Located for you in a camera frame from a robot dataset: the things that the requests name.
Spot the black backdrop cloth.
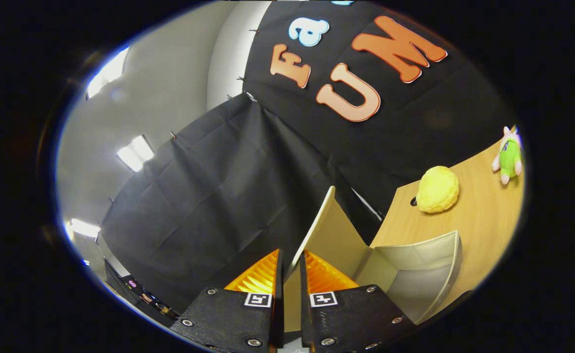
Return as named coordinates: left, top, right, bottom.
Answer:
left=100, top=0, right=518, bottom=314

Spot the dark panel with coloured spots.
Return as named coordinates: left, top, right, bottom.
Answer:
left=103, top=259, right=182, bottom=328

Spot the ceiling light panel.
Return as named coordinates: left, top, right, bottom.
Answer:
left=85, top=47, right=130, bottom=99
left=67, top=218, right=101, bottom=240
left=116, top=135, right=155, bottom=173

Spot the yellow plush toy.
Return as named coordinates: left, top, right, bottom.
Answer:
left=416, top=166, right=460, bottom=214

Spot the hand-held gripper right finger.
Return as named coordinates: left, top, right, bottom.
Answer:
left=300, top=249, right=418, bottom=353

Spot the green and pink plush toy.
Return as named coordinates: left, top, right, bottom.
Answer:
left=492, top=126, right=523, bottom=185

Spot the grey fabric storage box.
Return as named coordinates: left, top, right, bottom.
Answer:
left=282, top=185, right=463, bottom=334

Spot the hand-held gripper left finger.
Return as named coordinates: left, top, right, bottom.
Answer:
left=170, top=249, right=284, bottom=353

